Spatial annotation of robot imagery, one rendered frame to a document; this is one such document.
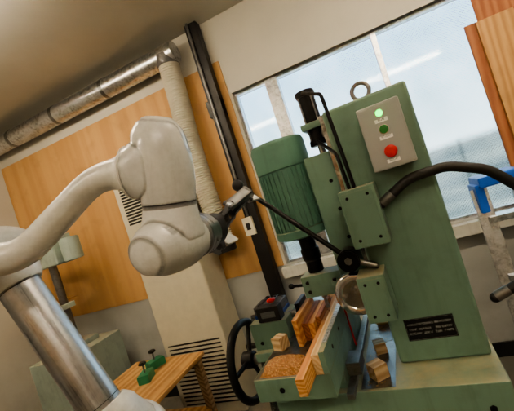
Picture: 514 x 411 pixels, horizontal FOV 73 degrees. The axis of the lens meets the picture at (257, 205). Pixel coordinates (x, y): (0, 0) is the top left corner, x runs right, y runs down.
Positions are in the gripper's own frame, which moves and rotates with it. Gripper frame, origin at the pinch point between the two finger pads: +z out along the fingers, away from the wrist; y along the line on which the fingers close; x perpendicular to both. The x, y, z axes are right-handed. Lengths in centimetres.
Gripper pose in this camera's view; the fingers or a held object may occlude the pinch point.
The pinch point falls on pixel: (242, 217)
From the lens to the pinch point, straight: 96.2
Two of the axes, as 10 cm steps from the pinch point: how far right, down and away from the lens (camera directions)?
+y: 4.4, -8.5, -2.9
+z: 3.7, -1.3, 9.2
